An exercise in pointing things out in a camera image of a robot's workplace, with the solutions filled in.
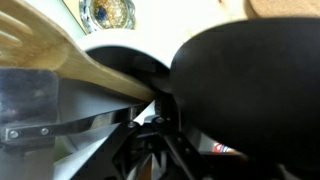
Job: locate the colourful patterned plate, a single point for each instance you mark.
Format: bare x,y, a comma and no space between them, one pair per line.
106,13

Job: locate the steel spatula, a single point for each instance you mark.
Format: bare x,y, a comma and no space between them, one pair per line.
30,96

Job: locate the black frying pan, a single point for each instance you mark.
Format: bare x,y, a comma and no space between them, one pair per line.
246,90

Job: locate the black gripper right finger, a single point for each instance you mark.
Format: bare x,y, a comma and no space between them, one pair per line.
173,143

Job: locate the white bucket red pattern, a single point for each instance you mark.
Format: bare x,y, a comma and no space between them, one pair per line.
133,38

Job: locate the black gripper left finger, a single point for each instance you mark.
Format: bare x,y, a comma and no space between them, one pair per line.
116,150

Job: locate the light wooden slotted spatula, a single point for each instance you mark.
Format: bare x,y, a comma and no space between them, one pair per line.
66,56

